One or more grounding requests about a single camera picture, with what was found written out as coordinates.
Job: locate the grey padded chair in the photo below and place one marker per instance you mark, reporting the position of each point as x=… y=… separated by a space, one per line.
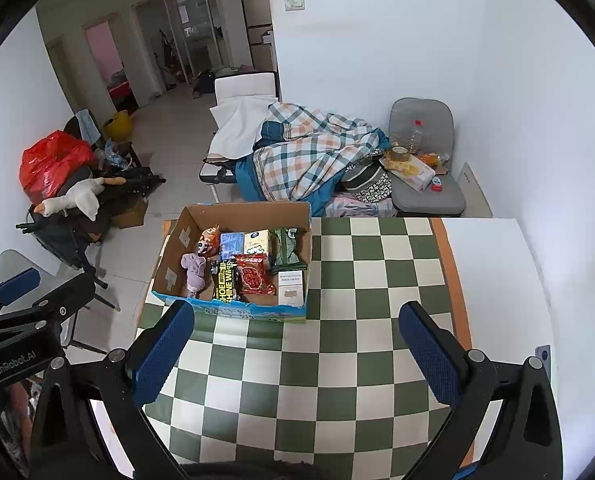
x=427 y=197

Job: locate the yellow bucket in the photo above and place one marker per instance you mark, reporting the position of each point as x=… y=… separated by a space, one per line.
x=117 y=126

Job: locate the white board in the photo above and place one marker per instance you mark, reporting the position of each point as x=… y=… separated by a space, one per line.
x=472 y=192

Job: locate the red plastic bag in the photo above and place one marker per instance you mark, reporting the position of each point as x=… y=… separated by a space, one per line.
x=52 y=165

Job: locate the black white patterned bag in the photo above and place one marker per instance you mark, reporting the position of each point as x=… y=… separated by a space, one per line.
x=367 y=182

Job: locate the white cloth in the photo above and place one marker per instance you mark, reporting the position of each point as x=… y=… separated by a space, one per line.
x=237 y=127

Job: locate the black packet yellow lettering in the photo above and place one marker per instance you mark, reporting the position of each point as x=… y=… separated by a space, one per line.
x=225 y=280

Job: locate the green snack packet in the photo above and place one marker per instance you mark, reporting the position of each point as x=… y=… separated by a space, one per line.
x=285 y=250

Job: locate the black folded stroller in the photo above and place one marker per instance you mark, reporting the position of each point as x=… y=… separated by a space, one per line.
x=62 y=240

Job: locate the orange snack bag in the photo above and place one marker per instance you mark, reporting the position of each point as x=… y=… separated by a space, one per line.
x=431 y=158

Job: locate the small brown cardboard box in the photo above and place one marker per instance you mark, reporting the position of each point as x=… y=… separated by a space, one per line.
x=130 y=215

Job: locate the white cushioned chair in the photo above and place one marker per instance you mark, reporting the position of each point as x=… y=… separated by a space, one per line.
x=242 y=85

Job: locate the white wall switch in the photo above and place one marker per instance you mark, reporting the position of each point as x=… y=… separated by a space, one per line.
x=294 y=2

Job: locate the cream bear snack box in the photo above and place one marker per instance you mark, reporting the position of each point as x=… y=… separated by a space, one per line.
x=257 y=245

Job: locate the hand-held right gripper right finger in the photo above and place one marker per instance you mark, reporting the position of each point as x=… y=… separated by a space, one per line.
x=427 y=355

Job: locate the small red packet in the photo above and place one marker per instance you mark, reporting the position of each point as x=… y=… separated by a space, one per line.
x=436 y=185

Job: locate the white tissue pack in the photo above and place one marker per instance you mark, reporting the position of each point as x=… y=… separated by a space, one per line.
x=410 y=172

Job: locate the clear plastic bottle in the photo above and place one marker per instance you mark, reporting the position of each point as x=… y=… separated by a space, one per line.
x=417 y=135

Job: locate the panda print snack packet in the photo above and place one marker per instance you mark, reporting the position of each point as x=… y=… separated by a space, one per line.
x=208 y=242

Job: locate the white goose plush toy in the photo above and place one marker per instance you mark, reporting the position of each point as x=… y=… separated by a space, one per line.
x=80 y=197

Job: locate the brown tape roll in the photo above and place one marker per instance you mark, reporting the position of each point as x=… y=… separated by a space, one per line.
x=399 y=154

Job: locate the red snack packet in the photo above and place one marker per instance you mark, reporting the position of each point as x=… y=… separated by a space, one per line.
x=252 y=272

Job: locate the grey dining chair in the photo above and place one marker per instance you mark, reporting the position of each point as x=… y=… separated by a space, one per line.
x=15 y=259

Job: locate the green checkered tablecloth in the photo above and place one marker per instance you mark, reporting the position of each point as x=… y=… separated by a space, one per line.
x=367 y=280

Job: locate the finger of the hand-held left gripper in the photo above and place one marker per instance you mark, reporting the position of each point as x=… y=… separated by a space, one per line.
x=20 y=285
x=62 y=295

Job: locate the blue smartphone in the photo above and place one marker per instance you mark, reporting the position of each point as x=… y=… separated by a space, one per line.
x=543 y=357

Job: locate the small white box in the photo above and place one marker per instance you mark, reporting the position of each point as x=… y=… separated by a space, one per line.
x=292 y=287

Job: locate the blue tissue packet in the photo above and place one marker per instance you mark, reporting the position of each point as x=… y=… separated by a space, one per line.
x=232 y=245

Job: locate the light blue towel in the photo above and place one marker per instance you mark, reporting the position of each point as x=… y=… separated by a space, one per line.
x=87 y=126

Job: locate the purple cloth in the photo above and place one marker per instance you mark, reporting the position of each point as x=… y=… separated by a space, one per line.
x=195 y=270

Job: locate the pink patterned cloth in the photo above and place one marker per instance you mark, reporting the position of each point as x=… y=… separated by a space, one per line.
x=352 y=207

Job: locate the plaid blanket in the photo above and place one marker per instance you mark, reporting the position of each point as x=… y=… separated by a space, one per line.
x=307 y=160

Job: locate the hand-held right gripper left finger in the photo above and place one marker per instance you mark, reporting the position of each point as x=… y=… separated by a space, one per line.
x=162 y=355

